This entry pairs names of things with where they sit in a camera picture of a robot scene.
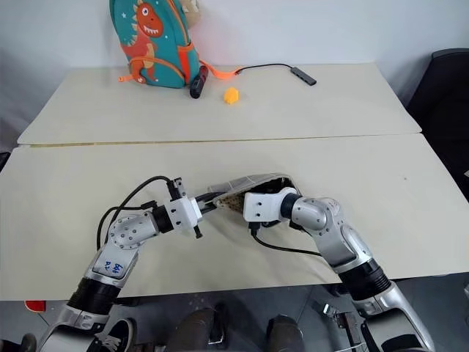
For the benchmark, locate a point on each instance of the grey plaid pouch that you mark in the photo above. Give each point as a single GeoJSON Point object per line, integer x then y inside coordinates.
{"type": "Point", "coordinates": [242, 182]}

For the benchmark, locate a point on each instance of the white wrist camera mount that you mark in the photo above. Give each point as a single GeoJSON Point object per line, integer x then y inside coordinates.
{"type": "Point", "coordinates": [181, 214]}
{"type": "Point", "coordinates": [262, 207]}

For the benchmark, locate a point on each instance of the metal bracket with clip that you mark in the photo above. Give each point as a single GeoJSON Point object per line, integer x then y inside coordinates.
{"type": "Point", "coordinates": [340, 319]}

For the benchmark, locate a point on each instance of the small yellow toy block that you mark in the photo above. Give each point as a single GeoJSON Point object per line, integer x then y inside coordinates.
{"type": "Point", "coordinates": [231, 96]}

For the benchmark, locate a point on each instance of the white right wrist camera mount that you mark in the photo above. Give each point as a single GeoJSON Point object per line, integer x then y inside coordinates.
{"type": "Point", "coordinates": [262, 207]}

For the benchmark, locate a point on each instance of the beige plush item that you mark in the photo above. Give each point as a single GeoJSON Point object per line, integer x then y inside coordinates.
{"type": "Point", "coordinates": [191, 9]}

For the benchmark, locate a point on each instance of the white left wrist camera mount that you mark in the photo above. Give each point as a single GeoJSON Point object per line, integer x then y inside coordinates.
{"type": "Point", "coordinates": [181, 214]}

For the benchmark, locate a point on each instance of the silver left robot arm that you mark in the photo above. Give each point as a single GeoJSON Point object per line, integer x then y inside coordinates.
{"type": "Point", "coordinates": [124, 231]}

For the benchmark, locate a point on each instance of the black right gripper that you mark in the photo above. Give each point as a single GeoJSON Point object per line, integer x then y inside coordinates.
{"type": "Point", "coordinates": [269, 224]}

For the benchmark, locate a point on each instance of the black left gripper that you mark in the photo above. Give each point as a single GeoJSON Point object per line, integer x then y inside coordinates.
{"type": "Point", "coordinates": [176, 188]}

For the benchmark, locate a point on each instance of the teal dinosaur backpack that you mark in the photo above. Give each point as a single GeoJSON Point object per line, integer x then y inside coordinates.
{"type": "Point", "coordinates": [154, 40]}

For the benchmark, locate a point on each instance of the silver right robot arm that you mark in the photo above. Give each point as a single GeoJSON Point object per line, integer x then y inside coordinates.
{"type": "Point", "coordinates": [322, 216]}

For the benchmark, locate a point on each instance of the black chair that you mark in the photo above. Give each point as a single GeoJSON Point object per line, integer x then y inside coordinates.
{"type": "Point", "coordinates": [443, 110]}

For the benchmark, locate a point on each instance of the small dark rounded shape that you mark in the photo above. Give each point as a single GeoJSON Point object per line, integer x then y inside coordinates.
{"type": "Point", "coordinates": [28, 343]}

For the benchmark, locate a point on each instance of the dark brown rounded shape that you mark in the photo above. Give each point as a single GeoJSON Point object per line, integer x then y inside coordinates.
{"type": "Point", "coordinates": [284, 335]}
{"type": "Point", "coordinates": [190, 330]}

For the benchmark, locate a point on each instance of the black white sneaker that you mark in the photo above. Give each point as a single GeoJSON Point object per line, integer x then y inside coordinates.
{"type": "Point", "coordinates": [117, 335]}

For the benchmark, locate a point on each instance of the red flat item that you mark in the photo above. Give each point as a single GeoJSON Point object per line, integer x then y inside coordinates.
{"type": "Point", "coordinates": [35, 306]}

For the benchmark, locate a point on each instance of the black red marker pen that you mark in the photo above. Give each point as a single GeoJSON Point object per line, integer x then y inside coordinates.
{"type": "Point", "coordinates": [198, 83]}

